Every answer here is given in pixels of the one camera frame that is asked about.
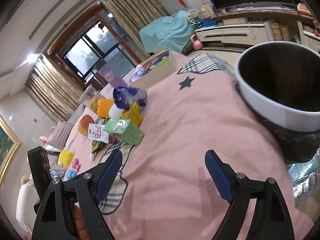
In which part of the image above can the red 1928 milk carton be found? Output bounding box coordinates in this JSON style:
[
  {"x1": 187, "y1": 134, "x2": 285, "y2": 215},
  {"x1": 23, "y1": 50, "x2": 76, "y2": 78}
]
[{"x1": 87, "y1": 124, "x2": 109, "y2": 144}]

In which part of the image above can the colourful puzzle box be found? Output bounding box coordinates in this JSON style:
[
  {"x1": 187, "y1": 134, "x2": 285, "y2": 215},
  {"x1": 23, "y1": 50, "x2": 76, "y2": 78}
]
[{"x1": 128, "y1": 48, "x2": 176, "y2": 90}]

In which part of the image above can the clear popcorn jar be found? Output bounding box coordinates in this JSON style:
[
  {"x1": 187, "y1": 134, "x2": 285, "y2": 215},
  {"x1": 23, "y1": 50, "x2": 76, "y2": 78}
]
[{"x1": 79, "y1": 85, "x2": 104, "y2": 113}]

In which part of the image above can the green drink carton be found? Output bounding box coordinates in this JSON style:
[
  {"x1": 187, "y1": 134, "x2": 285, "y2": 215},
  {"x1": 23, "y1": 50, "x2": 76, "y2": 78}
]
[{"x1": 104, "y1": 119, "x2": 144, "y2": 146}]

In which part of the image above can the white trash bin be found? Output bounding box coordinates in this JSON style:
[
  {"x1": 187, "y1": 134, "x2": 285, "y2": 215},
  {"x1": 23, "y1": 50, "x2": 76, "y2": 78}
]
[{"x1": 235, "y1": 41, "x2": 319, "y2": 164}]

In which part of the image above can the yellow snack wrapper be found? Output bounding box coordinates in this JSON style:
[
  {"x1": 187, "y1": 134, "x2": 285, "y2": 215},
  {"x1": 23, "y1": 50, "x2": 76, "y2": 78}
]
[{"x1": 120, "y1": 102, "x2": 143, "y2": 127}]

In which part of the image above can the blue plastic bag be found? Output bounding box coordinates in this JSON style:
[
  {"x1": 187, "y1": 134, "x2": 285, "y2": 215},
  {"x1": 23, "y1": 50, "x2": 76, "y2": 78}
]
[{"x1": 113, "y1": 86, "x2": 148, "y2": 110}]

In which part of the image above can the red yellow mango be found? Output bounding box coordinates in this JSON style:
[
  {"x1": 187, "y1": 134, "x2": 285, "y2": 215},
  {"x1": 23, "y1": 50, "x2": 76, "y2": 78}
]
[{"x1": 78, "y1": 115, "x2": 94, "y2": 136}]

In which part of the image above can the beige window curtain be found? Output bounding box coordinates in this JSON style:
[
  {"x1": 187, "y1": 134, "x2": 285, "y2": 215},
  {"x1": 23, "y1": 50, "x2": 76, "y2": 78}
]
[{"x1": 98, "y1": 0, "x2": 168, "y2": 55}]

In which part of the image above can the pink toy clip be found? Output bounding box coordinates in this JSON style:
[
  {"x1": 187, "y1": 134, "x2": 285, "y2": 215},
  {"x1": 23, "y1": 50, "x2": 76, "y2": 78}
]
[{"x1": 72, "y1": 158, "x2": 81, "y2": 172}]

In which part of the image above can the teal cloth covered furniture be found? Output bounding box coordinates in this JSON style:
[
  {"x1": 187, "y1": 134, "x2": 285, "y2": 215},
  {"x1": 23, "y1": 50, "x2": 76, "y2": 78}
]
[{"x1": 139, "y1": 10, "x2": 195, "y2": 53}]

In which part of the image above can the purple box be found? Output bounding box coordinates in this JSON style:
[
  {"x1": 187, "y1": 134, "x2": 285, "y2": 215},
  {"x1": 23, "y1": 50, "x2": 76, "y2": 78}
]
[{"x1": 94, "y1": 59, "x2": 127, "y2": 88}]

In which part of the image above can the pink kettlebell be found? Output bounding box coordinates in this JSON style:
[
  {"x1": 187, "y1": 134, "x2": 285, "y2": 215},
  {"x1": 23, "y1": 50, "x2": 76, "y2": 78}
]
[{"x1": 190, "y1": 34, "x2": 203, "y2": 50}]

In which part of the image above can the white tv cabinet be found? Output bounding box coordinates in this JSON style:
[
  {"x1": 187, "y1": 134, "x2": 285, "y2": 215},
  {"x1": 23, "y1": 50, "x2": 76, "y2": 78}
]
[{"x1": 195, "y1": 18, "x2": 319, "y2": 53}]

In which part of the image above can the toy ferris wheel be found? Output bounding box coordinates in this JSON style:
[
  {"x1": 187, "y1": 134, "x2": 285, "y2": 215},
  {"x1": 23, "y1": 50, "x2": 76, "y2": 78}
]
[{"x1": 186, "y1": 9, "x2": 203, "y2": 26}]

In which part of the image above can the blue toy clip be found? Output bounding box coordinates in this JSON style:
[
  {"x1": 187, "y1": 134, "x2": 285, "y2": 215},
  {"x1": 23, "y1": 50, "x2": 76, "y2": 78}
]
[{"x1": 66, "y1": 170, "x2": 76, "y2": 180}]

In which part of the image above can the green squeeze pouch white cap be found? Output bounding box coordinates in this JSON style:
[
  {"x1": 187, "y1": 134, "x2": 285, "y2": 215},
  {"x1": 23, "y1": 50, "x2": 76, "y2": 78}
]
[{"x1": 89, "y1": 140, "x2": 106, "y2": 161}]

